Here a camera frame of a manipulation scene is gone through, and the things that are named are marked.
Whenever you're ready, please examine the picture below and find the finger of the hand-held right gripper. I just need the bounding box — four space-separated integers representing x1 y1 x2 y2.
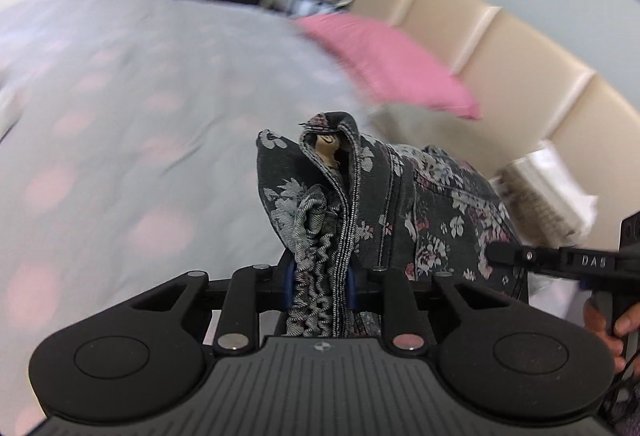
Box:
487 241 621 278

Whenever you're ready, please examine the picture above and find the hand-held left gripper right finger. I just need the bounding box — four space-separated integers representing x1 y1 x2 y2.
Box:
345 266 506 353

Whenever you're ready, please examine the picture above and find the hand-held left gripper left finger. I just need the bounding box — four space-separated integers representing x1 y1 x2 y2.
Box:
127 263 298 354

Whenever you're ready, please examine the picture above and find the dark floral garment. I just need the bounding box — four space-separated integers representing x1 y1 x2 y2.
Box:
256 111 531 339

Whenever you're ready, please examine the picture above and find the person's right hand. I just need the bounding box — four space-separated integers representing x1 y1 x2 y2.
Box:
582 299 636 373

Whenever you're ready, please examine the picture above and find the white folded bedding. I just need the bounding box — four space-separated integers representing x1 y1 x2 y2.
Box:
492 140 598 242

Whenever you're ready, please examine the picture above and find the beige padded headboard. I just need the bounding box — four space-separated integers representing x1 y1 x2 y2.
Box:
350 0 640 227

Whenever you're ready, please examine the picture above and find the bed with pink-dotted sheet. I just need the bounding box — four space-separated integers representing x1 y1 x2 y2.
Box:
0 0 501 436

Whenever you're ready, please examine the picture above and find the pink pillow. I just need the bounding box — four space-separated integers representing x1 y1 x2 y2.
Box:
295 12 482 119

